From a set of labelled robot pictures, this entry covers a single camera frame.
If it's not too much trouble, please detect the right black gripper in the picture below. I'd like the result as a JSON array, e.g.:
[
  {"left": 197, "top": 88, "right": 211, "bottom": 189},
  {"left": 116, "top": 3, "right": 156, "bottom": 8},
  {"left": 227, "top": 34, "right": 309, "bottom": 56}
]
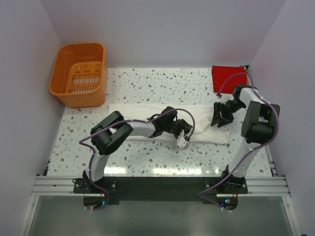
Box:
[{"left": 211, "top": 99, "right": 246, "bottom": 128}]

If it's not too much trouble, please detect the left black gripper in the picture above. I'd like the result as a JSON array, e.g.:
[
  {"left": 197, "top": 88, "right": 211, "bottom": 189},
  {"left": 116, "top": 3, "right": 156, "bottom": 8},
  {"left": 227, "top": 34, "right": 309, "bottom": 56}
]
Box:
[{"left": 163, "top": 119, "right": 192, "bottom": 140}]

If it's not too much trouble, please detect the white t shirt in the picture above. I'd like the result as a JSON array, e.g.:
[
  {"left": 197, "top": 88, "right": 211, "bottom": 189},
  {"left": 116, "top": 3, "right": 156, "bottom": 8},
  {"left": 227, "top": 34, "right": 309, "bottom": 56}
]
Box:
[{"left": 109, "top": 103, "right": 230, "bottom": 145}]

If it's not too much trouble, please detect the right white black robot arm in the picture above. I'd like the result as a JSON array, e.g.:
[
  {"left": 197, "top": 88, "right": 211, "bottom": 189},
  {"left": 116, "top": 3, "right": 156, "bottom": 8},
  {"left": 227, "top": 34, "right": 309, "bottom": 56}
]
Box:
[{"left": 211, "top": 84, "right": 280, "bottom": 193}]

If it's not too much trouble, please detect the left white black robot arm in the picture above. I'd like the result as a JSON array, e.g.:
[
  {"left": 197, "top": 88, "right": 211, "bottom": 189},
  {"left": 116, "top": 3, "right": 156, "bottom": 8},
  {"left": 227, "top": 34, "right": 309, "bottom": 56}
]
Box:
[{"left": 79, "top": 106, "right": 195, "bottom": 193}]

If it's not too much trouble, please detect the red folded t shirt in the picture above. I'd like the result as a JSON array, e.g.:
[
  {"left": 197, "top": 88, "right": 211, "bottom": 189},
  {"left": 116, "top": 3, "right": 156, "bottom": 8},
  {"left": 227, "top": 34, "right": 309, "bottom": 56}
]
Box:
[{"left": 211, "top": 65, "right": 248, "bottom": 94}]

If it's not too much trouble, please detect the orange plastic basket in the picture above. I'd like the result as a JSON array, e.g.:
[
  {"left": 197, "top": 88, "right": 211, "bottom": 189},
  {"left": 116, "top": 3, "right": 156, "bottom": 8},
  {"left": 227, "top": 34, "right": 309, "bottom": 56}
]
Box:
[{"left": 49, "top": 42, "right": 107, "bottom": 108}]

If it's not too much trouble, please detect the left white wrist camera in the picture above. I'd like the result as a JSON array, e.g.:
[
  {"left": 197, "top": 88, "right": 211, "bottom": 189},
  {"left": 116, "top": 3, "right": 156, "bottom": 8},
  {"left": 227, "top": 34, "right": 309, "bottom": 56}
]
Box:
[{"left": 176, "top": 136, "right": 190, "bottom": 149}]

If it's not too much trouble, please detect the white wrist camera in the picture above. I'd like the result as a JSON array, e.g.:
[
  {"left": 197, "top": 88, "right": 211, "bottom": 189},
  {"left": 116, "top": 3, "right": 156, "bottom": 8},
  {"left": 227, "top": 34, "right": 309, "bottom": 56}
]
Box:
[
  {"left": 176, "top": 136, "right": 190, "bottom": 149},
  {"left": 217, "top": 93, "right": 233, "bottom": 104}
]

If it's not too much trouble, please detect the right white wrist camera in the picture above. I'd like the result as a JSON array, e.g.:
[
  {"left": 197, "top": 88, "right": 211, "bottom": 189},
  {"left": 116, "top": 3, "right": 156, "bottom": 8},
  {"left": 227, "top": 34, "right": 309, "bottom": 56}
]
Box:
[{"left": 217, "top": 93, "right": 233, "bottom": 104}]

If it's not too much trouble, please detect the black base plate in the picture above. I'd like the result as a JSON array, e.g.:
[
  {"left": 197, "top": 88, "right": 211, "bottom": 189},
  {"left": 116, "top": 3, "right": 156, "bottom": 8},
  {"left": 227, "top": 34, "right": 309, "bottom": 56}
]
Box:
[{"left": 72, "top": 176, "right": 249, "bottom": 210}]

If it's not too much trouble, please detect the aluminium rail frame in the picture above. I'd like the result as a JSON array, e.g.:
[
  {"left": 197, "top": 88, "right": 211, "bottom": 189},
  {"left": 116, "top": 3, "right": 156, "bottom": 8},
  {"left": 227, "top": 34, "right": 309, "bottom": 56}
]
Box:
[{"left": 20, "top": 161, "right": 302, "bottom": 236}]

